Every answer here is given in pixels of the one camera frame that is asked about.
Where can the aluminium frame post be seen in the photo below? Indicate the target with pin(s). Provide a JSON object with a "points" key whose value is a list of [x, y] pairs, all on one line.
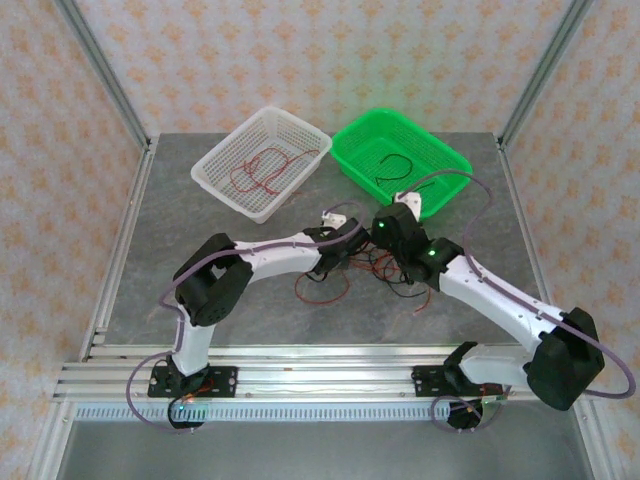
{"points": [[545, 70], [100, 65]]}

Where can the aluminium left table side rail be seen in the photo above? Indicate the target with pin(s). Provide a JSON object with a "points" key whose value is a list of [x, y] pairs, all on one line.
{"points": [[122, 240]]}

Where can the aluminium right frame post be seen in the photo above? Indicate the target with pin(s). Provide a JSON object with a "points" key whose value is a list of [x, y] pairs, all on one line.
{"points": [[545, 70]]}

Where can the green plastic mesh basket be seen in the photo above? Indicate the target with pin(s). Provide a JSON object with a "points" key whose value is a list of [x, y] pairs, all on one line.
{"points": [[360, 145]]}

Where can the white plastic mesh basket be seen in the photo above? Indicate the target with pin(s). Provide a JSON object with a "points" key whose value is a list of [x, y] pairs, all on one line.
{"points": [[225, 160]]}

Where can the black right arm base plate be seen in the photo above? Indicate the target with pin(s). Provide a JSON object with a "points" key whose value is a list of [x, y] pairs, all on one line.
{"points": [[430, 380]]}

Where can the aluminium right table side rail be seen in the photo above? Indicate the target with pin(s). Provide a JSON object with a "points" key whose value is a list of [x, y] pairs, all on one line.
{"points": [[525, 225]]}

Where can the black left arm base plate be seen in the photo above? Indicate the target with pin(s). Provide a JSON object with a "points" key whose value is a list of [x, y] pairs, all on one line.
{"points": [[225, 382]]}

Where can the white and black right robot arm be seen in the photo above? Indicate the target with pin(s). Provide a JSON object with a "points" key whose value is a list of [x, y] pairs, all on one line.
{"points": [[490, 300]]}

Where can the aluminium left frame post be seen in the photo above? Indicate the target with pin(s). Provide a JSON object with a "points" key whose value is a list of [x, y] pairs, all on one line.
{"points": [[100, 65]]}

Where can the grey metal base panel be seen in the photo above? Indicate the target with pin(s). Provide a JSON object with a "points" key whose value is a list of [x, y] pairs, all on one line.
{"points": [[325, 450]]}

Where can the aluminium table side rail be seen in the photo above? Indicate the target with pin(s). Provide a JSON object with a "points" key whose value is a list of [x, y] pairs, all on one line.
{"points": [[122, 240], [525, 225]]}

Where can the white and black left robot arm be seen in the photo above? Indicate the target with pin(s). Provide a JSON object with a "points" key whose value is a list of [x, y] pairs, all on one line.
{"points": [[280, 255]]}

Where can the aluminium mounting rail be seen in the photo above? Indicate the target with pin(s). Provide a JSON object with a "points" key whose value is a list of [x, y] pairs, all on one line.
{"points": [[325, 375]]}

